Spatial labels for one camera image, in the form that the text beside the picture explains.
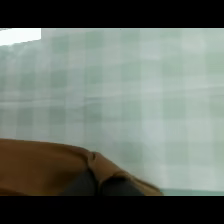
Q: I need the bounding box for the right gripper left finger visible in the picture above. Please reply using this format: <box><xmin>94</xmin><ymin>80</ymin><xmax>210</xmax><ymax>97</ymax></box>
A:
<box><xmin>60</xmin><ymin>169</ymin><xmax>98</xmax><ymax>197</ymax></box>

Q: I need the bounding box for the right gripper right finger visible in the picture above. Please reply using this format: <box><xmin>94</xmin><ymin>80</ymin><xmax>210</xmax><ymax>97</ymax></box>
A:
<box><xmin>99</xmin><ymin>175</ymin><xmax>145</xmax><ymax>197</ymax></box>

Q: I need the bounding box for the brown garment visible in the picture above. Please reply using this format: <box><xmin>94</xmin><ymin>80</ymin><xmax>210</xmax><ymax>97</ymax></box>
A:
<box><xmin>0</xmin><ymin>138</ymin><xmax>164</xmax><ymax>197</ymax></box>

